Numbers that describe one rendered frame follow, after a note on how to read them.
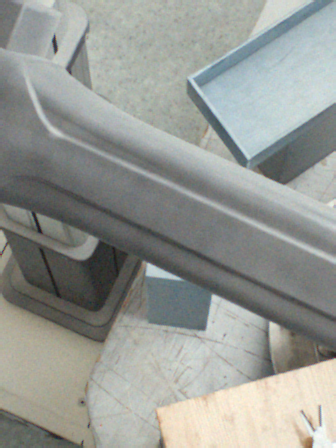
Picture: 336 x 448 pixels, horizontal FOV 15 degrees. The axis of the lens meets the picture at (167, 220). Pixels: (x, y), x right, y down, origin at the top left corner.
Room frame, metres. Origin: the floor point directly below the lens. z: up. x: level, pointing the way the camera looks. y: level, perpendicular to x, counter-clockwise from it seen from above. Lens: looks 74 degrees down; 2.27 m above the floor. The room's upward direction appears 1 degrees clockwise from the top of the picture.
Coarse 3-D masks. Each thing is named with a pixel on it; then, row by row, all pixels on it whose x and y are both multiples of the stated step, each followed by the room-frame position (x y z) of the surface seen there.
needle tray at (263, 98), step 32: (320, 0) 0.58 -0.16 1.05; (288, 32) 0.56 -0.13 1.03; (320, 32) 0.56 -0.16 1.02; (224, 64) 0.51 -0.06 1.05; (256, 64) 0.52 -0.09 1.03; (288, 64) 0.52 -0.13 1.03; (320, 64) 0.52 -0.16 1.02; (192, 96) 0.48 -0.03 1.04; (224, 96) 0.48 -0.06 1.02; (256, 96) 0.48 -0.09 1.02; (288, 96) 0.48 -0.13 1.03; (320, 96) 0.48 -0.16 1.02; (224, 128) 0.43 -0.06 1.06; (256, 128) 0.45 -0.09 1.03; (288, 128) 0.45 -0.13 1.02; (320, 128) 0.48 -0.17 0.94; (256, 160) 0.41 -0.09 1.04; (288, 160) 0.46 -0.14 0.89
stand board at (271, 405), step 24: (264, 384) 0.17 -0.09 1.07; (288, 384) 0.17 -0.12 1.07; (312, 384) 0.17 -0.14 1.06; (168, 408) 0.15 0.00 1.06; (192, 408) 0.15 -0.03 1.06; (216, 408) 0.15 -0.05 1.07; (240, 408) 0.15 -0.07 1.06; (264, 408) 0.15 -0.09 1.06; (288, 408) 0.15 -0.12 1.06; (312, 408) 0.15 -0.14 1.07; (168, 432) 0.13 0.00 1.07; (192, 432) 0.13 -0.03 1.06; (216, 432) 0.13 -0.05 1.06; (240, 432) 0.13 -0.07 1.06; (264, 432) 0.13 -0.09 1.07; (288, 432) 0.13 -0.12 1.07
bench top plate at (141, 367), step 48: (288, 0) 0.71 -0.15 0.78; (144, 288) 0.33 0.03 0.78; (144, 336) 0.27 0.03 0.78; (192, 336) 0.27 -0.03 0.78; (240, 336) 0.27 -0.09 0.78; (96, 384) 0.21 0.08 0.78; (144, 384) 0.21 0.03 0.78; (192, 384) 0.21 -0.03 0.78; (240, 384) 0.21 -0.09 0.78; (96, 432) 0.16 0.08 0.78; (144, 432) 0.16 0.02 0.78
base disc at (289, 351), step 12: (276, 336) 0.27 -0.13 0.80; (288, 336) 0.27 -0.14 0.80; (300, 336) 0.27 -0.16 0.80; (276, 348) 0.25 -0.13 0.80; (288, 348) 0.25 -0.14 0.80; (300, 348) 0.25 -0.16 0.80; (312, 348) 0.25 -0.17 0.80; (276, 360) 0.24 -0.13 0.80; (288, 360) 0.24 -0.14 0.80; (300, 360) 0.24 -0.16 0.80; (312, 360) 0.24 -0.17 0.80; (276, 372) 0.23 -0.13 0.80
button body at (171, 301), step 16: (160, 272) 0.29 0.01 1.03; (160, 288) 0.29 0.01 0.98; (176, 288) 0.28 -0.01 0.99; (192, 288) 0.28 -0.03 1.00; (160, 304) 0.29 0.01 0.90; (176, 304) 0.28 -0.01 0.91; (192, 304) 0.28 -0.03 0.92; (208, 304) 0.28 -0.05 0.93; (160, 320) 0.29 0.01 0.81; (176, 320) 0.28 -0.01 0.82; (192, 320) 0.28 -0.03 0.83; (208, 320) 0.28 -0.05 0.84
